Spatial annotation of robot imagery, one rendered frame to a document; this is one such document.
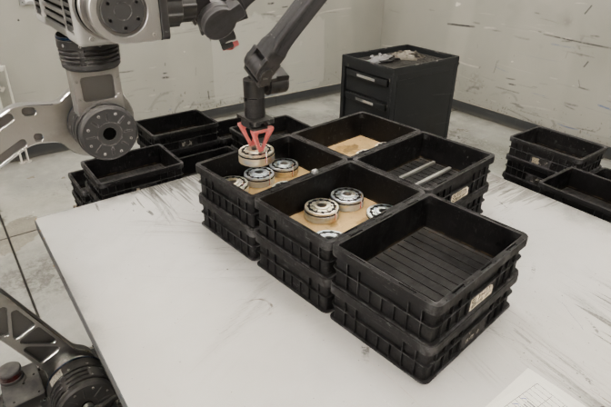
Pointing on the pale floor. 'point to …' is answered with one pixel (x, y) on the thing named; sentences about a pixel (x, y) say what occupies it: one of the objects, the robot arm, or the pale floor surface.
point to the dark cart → (401, 87)
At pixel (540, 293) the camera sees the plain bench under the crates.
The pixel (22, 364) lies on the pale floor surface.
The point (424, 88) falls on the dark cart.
